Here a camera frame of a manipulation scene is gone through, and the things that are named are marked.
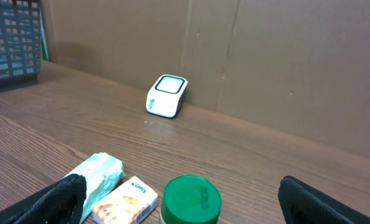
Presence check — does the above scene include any orange Kleenex tissue pack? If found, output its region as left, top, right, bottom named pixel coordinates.
left=92, top=176, right=158, bottom=224

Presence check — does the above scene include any white barcode scanner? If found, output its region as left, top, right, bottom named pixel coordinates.
left=145, top=74, right=188, bottom=118

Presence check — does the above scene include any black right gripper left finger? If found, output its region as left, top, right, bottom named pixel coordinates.
left=0, top=174, right=87, bottom=224

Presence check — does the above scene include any grey plastic mesh basket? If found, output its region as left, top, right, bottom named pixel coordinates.
left=0, top=0, right=42, bottom=82

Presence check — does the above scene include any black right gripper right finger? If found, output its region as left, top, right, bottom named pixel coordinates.
left=278, top=175, right=370, bottom=224

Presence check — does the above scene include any green lid jar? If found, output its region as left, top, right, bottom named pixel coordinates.
left=159, top=175, right=222, bottom=224

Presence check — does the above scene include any teal tissue packet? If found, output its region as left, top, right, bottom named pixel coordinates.
left=65, top=152, right=125, bottom=223

